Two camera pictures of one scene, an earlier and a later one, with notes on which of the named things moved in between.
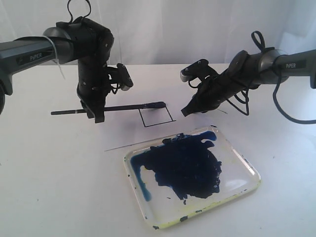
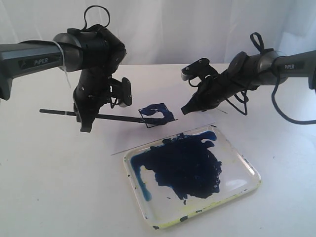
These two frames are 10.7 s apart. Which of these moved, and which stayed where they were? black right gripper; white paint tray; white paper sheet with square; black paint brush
Moved: black paint brush
Stayed: black right gripper; white paper sheet with square; white paint tray
